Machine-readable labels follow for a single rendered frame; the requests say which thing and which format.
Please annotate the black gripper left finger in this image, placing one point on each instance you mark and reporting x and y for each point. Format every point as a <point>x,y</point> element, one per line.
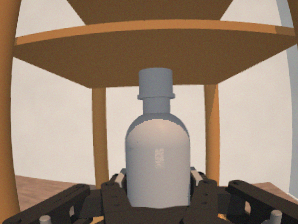
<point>87,204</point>

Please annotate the grey bottle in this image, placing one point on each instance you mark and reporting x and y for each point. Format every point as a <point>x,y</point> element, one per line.
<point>157,147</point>

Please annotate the brown wooden shelving unit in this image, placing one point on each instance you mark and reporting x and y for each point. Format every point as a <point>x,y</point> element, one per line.
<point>205,52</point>

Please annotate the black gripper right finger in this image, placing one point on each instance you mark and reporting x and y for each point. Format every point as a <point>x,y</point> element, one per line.
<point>207,203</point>

